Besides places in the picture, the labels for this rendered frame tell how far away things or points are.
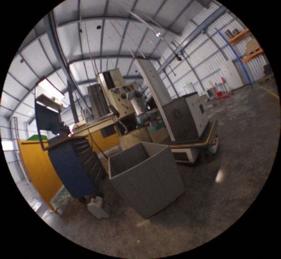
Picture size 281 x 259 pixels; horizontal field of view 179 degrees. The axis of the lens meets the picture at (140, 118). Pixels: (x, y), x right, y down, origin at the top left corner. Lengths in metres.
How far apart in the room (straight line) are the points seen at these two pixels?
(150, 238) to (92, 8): 8.63
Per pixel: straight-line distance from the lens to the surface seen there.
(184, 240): 0.79
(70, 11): 8.17
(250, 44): 7.49
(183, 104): 0.94
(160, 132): 2.60
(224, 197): 0.89
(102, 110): 2.92
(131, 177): 0.54
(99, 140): 4.59
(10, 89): 11.72
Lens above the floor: 0.78
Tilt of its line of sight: 2 degrees up
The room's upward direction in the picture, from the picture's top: 24 degrees counter-clockwise
